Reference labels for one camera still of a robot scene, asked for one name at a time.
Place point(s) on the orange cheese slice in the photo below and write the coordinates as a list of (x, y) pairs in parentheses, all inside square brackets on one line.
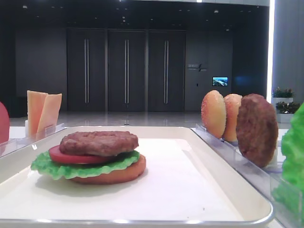
[(35, 102), (50, 112)]

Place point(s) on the brown meat patty on tray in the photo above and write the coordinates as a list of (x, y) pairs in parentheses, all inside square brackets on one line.
[(100, 143)]

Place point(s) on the red tomato slice on tray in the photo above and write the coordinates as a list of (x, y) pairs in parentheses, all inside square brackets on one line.
[(57, 156)]

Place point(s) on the standing brown meat patty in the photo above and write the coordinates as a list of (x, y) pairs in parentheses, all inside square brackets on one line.
[(257, 129)]

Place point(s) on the standing orange cheese slice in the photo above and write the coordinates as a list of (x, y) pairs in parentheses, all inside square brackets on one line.
[(35, 102)]

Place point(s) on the green lettuce leaf on tray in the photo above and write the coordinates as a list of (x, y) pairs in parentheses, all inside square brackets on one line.
[(45, 166)]

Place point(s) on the standing red tomato slice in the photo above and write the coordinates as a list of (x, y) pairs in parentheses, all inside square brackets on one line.
[(4, 124)]

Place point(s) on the standing green lettuce leaf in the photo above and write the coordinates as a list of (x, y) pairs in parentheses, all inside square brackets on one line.
[(292, 152)]

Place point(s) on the bottom bun slice on tray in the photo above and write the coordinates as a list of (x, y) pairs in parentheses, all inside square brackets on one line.
[(118, 176)]

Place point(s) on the sesame bun top outer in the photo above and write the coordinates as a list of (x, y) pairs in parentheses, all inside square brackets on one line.
[(213, 113)]

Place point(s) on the sesame bun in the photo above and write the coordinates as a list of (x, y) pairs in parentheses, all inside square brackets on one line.
[(232, 102), (213, 113)]

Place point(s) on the dark triple door panels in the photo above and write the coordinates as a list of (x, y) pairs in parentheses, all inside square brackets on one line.
[(125, 70)]

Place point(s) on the white rectangular serving tray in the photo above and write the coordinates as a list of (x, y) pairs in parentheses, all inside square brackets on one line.
[(186, 184)]

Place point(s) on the sesame bun top inner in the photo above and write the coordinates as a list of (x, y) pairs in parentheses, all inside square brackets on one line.
[(232, 102)]

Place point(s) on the potted plants in white planter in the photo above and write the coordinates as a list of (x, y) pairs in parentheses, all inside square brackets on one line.
[(283, 102)]

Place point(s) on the small wall display screen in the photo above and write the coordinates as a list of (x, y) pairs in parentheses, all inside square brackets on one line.
[(220, 81)]

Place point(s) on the clear right rail strip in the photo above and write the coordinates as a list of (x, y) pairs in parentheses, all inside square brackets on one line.
[(264, 180)]

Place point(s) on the clear rail strip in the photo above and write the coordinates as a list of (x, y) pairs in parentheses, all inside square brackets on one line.
[(14, 144), (264, 180)]

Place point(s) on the clear left rail strip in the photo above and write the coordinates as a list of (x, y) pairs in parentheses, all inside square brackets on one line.
[(14, 144)]

